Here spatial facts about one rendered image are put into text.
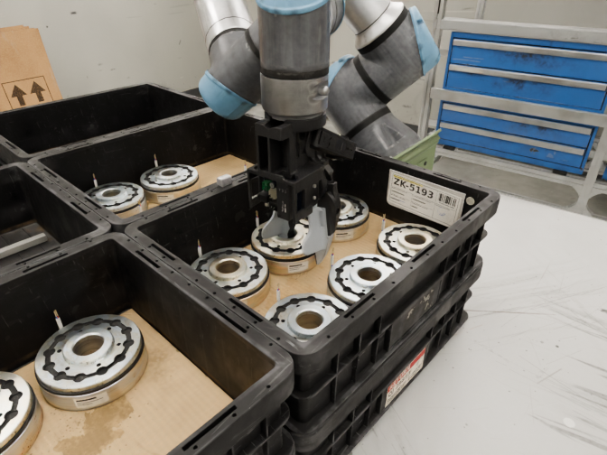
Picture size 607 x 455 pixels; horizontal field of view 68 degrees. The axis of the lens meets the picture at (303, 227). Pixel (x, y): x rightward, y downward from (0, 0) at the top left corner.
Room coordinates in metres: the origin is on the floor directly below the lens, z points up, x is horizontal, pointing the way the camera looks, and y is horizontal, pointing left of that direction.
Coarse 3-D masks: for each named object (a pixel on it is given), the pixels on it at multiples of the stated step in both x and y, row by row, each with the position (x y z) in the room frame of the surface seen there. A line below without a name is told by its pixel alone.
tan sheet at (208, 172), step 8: (216, 160) 0.89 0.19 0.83; (224, 160) 0.89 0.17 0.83; (232, 160) 0.89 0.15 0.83; (240, 160) 0.89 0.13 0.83; (200, 168) 0.85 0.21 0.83; (208, 168) 0.85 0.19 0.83; (216, 168) 0.85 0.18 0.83; (224, 168) 0.85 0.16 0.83; (232, 168) 0.85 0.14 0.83; (240, 168) 0.85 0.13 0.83; (200, 176) 0.81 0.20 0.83; (208, 176) 0.81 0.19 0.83; (216, 176) 0.81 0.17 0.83; (200, 184) 0.77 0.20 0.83; (208, 184) 0.77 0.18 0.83
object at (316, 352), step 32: (384, 160) 0.66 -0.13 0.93; (224, 192) 0.55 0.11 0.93; (480, 192) 0.55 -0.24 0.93; (480, 224) 0.49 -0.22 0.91; (160, 256) 0.39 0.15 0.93; (416, 256) 0.39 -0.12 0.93; (384, 288) 0.34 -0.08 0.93; (256, 320) 0.29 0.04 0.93; (352, 320) 0.29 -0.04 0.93; (288, 352) 0.26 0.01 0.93; (320, 352) 0.26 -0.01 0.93
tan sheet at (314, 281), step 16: (352, 240) 0.58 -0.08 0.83; (368, 240) 0.58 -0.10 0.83; (336, 256) 0.53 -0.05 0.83; (304, 272) 0.50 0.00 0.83; (320, 272) 0.50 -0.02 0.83; (272, 288) 0.46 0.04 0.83; (288, 288) 0.46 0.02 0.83; (304, 288) 0.46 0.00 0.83; (320, 288) 0.46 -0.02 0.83; (272, 304) 0.43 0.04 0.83
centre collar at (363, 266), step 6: (360, 264) 0.47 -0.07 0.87; (366, 264) 0.47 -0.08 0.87; (372, 264) 0.47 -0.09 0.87; (354, 270) 0.45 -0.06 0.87; (360, 270) 0.46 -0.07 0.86; (366, 270) 0.46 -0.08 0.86; (372, 270) 0.46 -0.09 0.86; (378, 270) 0.45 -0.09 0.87; (384, 270) 0.45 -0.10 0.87; (354, 276) 0.44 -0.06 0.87; (384, 276) 0.44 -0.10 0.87; (354, 282) 0.43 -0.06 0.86; (360, 282) 0.43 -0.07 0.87; (366, 282) 0.43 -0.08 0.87; (372, 282) 0.43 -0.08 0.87; (378, 282) 0.43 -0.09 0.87; (366, 288) 0.42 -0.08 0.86; (372, 288) 0.42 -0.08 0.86
